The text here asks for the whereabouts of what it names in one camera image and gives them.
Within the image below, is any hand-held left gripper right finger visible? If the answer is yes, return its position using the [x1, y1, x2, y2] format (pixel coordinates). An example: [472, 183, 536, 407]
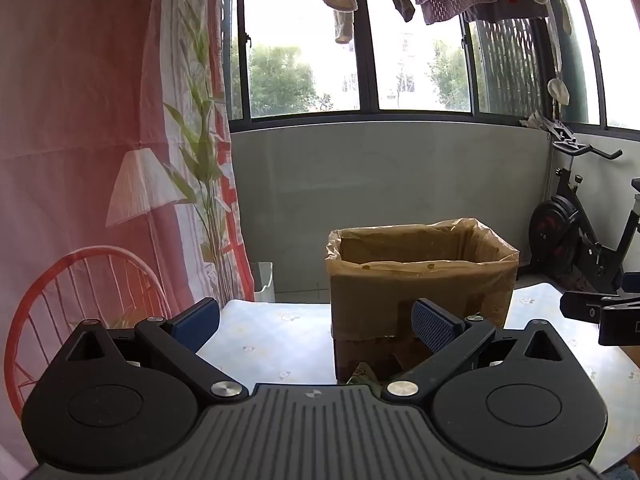
[382, 297, 571, 402]

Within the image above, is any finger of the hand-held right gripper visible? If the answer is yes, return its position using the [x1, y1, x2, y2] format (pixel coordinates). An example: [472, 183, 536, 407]
[560, 290, 640, 322]
[597, 300, 640, 347]

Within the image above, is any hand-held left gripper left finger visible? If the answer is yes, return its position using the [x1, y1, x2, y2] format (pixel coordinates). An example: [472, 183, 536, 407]
[65, 297, 249, 400]

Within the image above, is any brown cardboard box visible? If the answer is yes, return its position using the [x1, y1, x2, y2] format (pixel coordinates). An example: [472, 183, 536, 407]
[325, 217, 520, 383]

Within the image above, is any green snack packet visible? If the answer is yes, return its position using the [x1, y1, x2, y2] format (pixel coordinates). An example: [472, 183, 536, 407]
[346, 364, 385, 387]

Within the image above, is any clear plastic bag liner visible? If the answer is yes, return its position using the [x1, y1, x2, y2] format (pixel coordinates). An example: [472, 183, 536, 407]
[325, 217, 520, 283]

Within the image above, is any white plastic bin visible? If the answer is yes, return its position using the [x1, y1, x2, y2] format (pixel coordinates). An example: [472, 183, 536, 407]
[250, 261, 274, 303]

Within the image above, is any white patterned tablecloth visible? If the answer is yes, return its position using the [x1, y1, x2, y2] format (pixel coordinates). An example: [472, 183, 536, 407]
[197, 282, 640, 473]

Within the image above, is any black exercise bike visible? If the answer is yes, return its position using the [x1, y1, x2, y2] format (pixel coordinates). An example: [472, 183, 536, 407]
[529, 125, 640, 297]

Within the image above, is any crumpled rag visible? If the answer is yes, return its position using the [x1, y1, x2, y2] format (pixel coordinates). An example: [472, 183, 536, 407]
[520, 111, 567, 135]

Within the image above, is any small white hanging cloth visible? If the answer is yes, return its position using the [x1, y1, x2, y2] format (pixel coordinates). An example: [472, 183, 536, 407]
[547, 77, 571, 106]

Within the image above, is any printed backdrop curtain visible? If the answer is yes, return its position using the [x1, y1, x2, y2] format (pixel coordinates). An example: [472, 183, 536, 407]
[0, 0, 256, 480]

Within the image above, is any dark framed window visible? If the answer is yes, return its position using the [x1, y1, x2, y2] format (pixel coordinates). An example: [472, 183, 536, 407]
[220, 0, 640, 133]

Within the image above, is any brown hanging sock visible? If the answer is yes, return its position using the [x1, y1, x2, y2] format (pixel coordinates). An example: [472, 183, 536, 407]
[333, 9, 355, 45]

